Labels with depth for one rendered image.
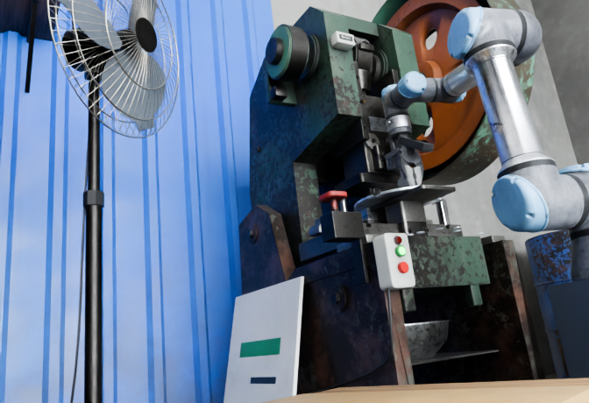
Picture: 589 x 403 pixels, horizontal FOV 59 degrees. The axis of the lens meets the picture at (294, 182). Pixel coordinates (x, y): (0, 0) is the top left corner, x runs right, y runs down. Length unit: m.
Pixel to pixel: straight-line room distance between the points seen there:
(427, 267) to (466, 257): 0.17
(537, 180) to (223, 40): 2.34
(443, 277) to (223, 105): 1.77
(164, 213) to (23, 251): 0.63
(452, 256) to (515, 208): 0.52
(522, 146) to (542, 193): 0.11
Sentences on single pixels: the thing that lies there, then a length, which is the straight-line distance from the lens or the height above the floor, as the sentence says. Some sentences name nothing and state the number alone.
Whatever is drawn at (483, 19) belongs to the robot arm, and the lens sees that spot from 1.29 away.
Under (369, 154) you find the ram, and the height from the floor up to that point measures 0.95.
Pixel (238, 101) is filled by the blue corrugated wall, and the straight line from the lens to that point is 3.04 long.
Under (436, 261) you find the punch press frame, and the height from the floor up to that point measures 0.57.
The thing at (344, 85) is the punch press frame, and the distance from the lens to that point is 1.72.
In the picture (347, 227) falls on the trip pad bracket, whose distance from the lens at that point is 1.36.
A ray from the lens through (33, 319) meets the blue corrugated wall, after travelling 2.46.
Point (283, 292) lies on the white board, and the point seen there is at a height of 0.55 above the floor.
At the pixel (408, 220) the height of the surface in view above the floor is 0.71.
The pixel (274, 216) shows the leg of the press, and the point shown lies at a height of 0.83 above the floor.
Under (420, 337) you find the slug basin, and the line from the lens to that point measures 1.60.
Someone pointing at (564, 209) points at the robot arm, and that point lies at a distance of 1.15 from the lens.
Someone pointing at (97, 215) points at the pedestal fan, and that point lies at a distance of 1.52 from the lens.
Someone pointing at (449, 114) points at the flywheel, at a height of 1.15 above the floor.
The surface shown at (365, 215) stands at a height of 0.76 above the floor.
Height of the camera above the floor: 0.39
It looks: 17 degrees up
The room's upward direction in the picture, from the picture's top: 7 degrees counter-clockwise
